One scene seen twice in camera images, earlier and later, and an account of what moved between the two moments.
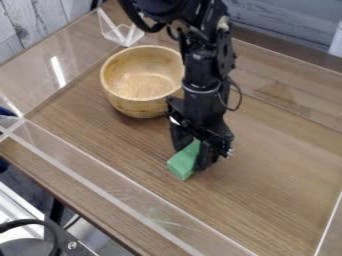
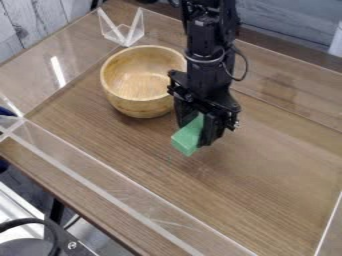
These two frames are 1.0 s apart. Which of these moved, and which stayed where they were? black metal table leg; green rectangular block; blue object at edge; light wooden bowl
Moved: green rectangular block
Stayed: blue object at edge; light wooden bowl; black metal table leg
